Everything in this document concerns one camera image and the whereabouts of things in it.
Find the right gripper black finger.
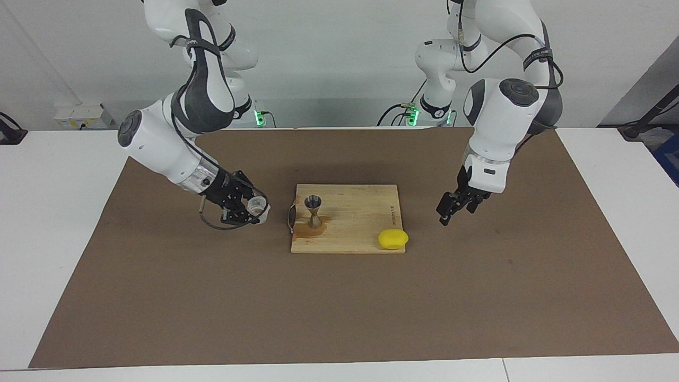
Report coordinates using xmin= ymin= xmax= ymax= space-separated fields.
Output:
xmin=223 ymin=204 xmax=263 ymax=225
xmin=236 ymin=171 xmax=268 ymax=205

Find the clear glass cup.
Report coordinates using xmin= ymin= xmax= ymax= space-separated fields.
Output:
xmin=245 ymin=195 xmax=271 ymax=223

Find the steel jigger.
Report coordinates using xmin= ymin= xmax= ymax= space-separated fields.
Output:
xmin=303 ymin=195 xmax=325 ymax=230

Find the yellow lemon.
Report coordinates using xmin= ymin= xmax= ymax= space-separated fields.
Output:
xmin=378 ymin=229 xmax=410 ymax=250

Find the wooden cutting board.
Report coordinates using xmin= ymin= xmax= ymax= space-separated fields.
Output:
xmin=286 ymin=184 xmax=406 ymax=254

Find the brown paper table mat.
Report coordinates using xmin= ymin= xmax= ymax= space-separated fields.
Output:
xmin=28 ymin=127 xmax=679 ymax=369

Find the black stand with pole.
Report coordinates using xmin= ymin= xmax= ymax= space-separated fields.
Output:
xmin=618 ymin=88 xmax=679 ymax=141

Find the blue crate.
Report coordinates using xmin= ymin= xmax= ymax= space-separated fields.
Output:
xmin=651 ymin=133 xmax=679 ymax=186

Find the black clamp base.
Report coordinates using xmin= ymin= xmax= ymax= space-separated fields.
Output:
xmin=0 ymin=112 xmax=28 ymax=145

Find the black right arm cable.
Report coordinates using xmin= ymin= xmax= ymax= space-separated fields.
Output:
xmin=169 ymin=32 xmax=256 ymax=231

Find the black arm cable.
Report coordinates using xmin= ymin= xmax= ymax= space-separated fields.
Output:
xmin=457 ymin=0 xmax=564 ymax=91
xmin=169 ymin=32 xmax=256 ymax=231

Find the black base power cable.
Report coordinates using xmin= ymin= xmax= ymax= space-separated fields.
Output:
xmin=377 ymin=80 xmax=428 ymax=127

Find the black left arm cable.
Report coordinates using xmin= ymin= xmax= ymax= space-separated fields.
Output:
xmin=457 ymin=0 xmax=564 ymax=91

